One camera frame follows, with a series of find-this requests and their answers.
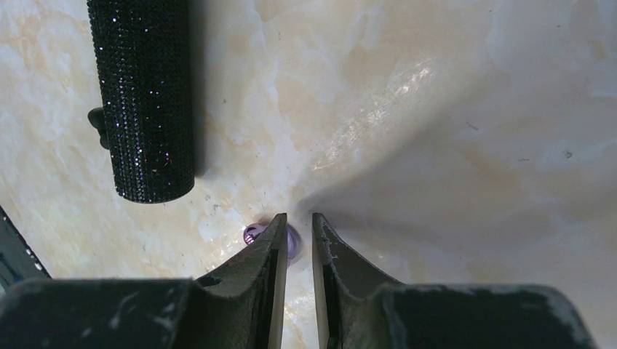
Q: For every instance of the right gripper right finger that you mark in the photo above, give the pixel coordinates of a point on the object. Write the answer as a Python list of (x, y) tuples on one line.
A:
[(360, 306)]

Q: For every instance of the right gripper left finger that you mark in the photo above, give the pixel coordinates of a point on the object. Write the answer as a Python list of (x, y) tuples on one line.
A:
[(237, 305)]

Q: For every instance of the black silver microphone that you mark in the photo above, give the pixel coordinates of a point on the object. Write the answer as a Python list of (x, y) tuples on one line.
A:
[(142, 51)]

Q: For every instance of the black earbud near microphone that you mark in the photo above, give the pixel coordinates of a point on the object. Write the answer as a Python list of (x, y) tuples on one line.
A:
[(96, 120)]

